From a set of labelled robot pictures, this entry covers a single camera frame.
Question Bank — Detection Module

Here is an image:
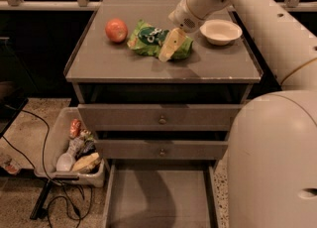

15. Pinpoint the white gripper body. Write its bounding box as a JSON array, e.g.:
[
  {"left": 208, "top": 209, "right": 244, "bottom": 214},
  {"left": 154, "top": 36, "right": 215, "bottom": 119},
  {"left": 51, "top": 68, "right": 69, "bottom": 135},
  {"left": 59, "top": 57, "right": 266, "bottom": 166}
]
[{"left": 168, "top": 0, "right": 205, "bottom": 33}]

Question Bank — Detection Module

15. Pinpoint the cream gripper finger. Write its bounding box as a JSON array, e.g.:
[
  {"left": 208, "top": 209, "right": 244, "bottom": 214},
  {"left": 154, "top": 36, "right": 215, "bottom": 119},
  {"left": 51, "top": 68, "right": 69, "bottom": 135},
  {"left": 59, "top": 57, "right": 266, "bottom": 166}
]
[{"left": 158, "top": 28, "right": 186, "bottom": 62}]

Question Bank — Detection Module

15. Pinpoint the green rice chip bag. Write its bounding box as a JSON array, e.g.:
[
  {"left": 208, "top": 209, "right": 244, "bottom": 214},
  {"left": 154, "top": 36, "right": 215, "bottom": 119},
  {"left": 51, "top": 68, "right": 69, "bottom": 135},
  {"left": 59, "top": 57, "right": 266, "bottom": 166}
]
[{"left": 127, "top": 20, "right": 193, "bottom": 59}]

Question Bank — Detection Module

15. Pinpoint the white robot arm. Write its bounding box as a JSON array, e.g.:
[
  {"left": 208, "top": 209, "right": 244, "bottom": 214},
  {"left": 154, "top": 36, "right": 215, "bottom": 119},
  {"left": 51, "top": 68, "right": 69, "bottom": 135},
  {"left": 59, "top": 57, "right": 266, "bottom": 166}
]
[{"left": 169, "top": 0, "right": 317, "bottom": 228}]

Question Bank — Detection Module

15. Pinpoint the grey top drawer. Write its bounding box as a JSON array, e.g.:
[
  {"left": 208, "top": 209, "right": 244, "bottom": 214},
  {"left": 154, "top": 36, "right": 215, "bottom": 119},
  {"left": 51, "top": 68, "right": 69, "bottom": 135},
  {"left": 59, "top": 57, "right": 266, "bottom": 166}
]
[{"left": 78, "top": 104, "right": 242, "bottom": 132}]

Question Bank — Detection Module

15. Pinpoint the grey drawer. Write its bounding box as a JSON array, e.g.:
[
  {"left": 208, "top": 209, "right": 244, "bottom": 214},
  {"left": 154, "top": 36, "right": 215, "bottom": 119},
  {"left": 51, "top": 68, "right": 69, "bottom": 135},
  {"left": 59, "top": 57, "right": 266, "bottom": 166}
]
[
  {"left": 102, "top": 165, "right": 222, "bottom": 228},
  {"left": 78, "top": 104, "right": 242, "bottom": 132},
  {"left": 95, "top": 140, "right": 228, "bottom": 160}
]

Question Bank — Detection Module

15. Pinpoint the grey middle drawer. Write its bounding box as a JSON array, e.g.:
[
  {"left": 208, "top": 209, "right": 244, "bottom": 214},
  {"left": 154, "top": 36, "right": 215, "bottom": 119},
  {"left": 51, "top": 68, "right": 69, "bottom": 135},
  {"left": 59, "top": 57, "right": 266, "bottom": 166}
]
[{"left": 95, "top": 140, "right": 228, "bottom": 160}]

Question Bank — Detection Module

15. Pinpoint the dark snack bag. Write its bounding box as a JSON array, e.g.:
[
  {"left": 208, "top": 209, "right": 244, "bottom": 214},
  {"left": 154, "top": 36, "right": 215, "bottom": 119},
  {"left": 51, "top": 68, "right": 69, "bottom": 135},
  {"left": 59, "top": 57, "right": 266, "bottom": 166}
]
[{"left": 76, "top": 141, "right": 96, "bottom": 159}]

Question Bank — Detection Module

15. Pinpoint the grey bottom drawer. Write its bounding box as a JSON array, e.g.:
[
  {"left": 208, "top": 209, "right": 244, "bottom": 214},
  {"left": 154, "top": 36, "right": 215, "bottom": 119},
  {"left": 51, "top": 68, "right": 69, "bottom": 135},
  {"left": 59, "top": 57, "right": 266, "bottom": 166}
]
[{"left": 102, "top": 165, "right": 222, "bottom": 228}]

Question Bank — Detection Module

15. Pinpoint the white bowl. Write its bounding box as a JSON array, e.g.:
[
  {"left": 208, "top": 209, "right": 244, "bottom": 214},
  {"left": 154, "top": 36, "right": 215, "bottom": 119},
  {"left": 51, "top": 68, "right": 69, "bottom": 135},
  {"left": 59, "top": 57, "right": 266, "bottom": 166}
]
[{"left": 200, "top": 20, "right": 243, "bottom": 46}]

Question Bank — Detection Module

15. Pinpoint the red apple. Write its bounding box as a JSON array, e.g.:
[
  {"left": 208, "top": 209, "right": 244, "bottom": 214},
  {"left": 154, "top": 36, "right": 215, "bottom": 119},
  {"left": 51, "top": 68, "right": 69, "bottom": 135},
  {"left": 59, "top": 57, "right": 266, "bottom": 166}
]
[{"left": 105, "top": 18, "right": 128, "bottom": 44}]

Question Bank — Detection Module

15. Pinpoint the red snack packet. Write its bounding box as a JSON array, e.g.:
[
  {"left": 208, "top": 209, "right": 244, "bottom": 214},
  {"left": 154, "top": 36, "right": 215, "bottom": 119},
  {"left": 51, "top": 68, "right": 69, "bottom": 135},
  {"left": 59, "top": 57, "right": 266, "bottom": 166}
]
[{"left": 69, "top": 119, "right": 81, "bottom": 139}]

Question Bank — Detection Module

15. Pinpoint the yellow sponge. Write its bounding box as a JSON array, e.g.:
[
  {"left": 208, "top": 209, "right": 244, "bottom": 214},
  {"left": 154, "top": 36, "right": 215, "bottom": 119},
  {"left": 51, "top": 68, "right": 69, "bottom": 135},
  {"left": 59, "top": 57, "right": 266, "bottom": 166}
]
[{"left": 72, "top": 153, "right": 101, "bottom": 173}]

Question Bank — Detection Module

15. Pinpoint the translucent plastic storage bin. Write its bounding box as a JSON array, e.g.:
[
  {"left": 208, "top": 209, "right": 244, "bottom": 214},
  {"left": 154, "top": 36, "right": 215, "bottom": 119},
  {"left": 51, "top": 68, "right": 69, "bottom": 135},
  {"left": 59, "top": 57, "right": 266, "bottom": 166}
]
[{"left": 35, "top": 107, "right": 105, "bottom": 187}]

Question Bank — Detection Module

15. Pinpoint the black stand base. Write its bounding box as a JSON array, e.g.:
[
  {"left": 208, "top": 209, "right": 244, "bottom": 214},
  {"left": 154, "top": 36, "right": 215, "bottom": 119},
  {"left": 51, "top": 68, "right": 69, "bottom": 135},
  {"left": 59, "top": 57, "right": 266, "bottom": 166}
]
[{"left": 30, "top": 180, "right": 53, "bottom": 220}]

